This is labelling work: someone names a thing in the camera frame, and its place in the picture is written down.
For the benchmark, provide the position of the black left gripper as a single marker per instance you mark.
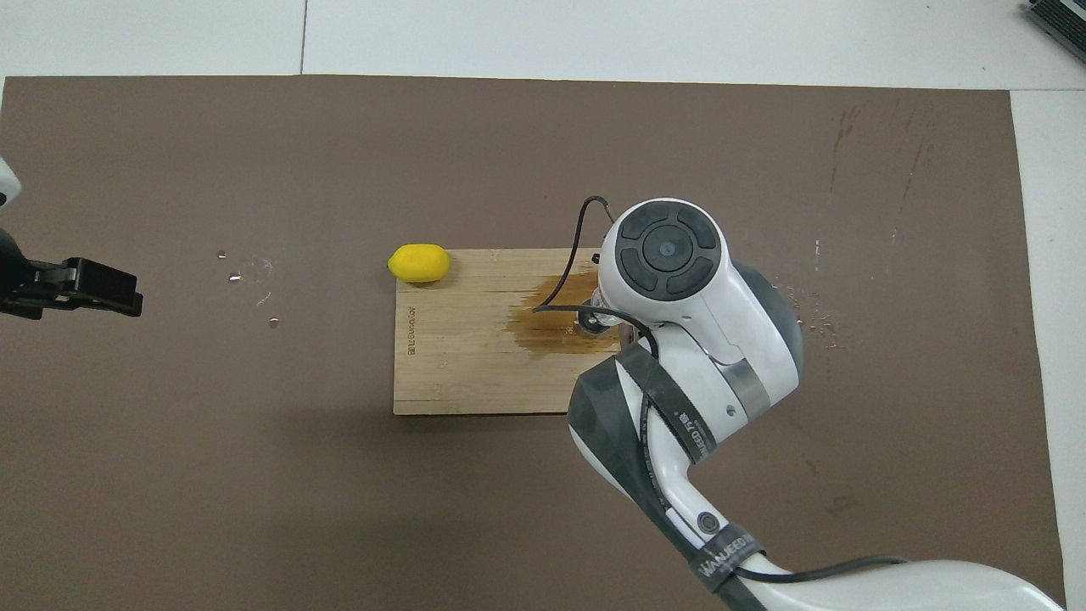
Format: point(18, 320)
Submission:
point(25, 284)

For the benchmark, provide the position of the metal jigger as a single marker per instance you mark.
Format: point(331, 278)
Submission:
point(587, 325)

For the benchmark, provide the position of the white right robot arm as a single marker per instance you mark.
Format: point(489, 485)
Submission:
point(721, 339)

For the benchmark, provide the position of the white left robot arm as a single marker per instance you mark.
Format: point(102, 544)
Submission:
point(5, 182)

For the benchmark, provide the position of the brown table mat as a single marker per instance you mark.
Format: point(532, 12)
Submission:
point(254, 509)

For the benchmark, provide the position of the yellow lemon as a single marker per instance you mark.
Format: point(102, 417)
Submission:
point(418, 263)

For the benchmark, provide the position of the wooden cutting board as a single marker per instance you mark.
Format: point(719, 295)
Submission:
point(475, 365)

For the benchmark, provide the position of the grey ribbed device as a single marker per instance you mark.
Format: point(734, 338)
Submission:
point(1060, 21)

